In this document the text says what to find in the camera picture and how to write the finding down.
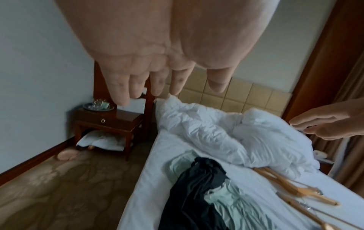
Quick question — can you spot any brown curtain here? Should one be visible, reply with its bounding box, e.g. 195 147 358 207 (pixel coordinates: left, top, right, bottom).
310 48 364 178

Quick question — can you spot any bed with white sheet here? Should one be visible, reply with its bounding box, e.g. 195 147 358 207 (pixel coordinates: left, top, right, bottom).
117 99 364 230

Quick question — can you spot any white crumpled duvet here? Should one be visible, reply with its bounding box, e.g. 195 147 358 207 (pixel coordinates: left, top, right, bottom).
155 94 320 178

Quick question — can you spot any black garment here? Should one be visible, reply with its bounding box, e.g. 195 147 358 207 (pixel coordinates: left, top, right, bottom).
165 156 230 230

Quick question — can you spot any beige padded headboard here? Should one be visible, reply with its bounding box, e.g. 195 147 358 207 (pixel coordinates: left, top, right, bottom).
165 75 293 114

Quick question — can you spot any light green garment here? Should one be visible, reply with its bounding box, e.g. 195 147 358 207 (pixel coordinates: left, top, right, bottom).
166 151 281 230

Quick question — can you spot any white pillow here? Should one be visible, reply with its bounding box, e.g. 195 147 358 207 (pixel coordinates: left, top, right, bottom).
76 130 127 152

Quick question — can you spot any round tray with glasses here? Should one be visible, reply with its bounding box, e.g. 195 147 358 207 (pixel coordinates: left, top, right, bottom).
83 99 115 112

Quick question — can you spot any pink slipper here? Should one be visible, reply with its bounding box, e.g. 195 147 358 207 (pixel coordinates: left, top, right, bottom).
57 149 81 161

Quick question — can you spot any person's right hand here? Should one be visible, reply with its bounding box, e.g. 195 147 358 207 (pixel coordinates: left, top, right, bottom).
289 97 364 141

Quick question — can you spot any dark wooden nightstand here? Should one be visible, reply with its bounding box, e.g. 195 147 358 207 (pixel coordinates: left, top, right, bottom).
69 105 144 161

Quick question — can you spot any brown wooden wall panel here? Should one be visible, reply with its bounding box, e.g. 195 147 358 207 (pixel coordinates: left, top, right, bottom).
281 0 364 123

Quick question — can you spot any wooden clothes hanger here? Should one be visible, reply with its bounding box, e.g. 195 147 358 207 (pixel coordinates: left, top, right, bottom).
266 167 323 196
254 168 339 206
276 192 364 230

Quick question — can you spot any person's left hand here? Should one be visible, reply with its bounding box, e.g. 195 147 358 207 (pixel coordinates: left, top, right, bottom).
54 0 281 106

